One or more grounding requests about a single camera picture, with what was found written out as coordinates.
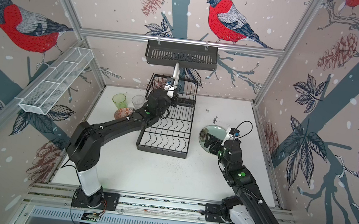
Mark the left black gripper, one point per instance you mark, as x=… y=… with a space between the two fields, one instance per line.
x=174 y=98

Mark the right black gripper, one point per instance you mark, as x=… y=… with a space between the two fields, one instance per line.
x=212 y=141

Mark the pale green plate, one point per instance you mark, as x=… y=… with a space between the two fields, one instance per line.
x=214 y=130

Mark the white plate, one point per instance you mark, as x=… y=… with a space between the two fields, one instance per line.
x=175 y=77

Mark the clear drinking glass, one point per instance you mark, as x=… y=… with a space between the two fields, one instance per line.
x=138 y=101

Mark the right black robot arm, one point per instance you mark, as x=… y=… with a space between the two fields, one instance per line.
x=246 y=206

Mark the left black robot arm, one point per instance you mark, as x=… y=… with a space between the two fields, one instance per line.
x=85 y=144

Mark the black two-tier dish rack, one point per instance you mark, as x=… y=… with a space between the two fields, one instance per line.
x=170 y=136

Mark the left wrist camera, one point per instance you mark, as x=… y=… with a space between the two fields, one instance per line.
x=170 y=85

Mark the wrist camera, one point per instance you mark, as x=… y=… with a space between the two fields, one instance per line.
x=170 y=85
x=231 y=133

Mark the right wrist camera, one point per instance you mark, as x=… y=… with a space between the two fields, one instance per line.
x=231 y=133

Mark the black hanging wall basket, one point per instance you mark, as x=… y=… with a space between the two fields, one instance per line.
x=186 y=55

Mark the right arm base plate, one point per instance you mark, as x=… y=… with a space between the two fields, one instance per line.
x=225 y=214

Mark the horizontal aluminium frame bar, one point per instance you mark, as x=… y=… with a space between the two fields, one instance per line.
x=145 y=38

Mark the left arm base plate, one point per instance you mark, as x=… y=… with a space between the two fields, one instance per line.
x=101 y=200

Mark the white wire wall basket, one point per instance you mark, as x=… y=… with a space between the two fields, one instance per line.
x=59 y=78

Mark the aluminium mounting rail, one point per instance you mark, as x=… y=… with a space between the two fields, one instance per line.
x=128 y=203

